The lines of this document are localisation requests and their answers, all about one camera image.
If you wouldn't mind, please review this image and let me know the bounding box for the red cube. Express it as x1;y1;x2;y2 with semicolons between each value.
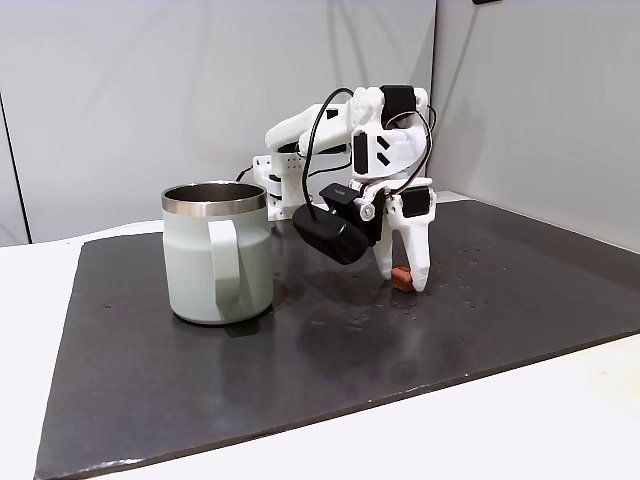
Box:
391;267;414;294

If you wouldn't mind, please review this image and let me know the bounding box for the thin black motor cable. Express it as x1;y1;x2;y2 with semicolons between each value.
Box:
387;102;437;199

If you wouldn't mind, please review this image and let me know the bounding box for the dark grey table mat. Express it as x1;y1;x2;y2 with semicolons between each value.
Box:
33;199;640;480

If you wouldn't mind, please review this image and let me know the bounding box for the pale green steel mug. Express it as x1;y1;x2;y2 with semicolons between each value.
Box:
160;180;275;326

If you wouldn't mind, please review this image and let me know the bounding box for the black webcam with clip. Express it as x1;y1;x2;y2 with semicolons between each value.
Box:
292;183;384;266

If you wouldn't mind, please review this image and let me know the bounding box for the black webcam cable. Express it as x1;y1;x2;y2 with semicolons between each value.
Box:
299;87;357;224

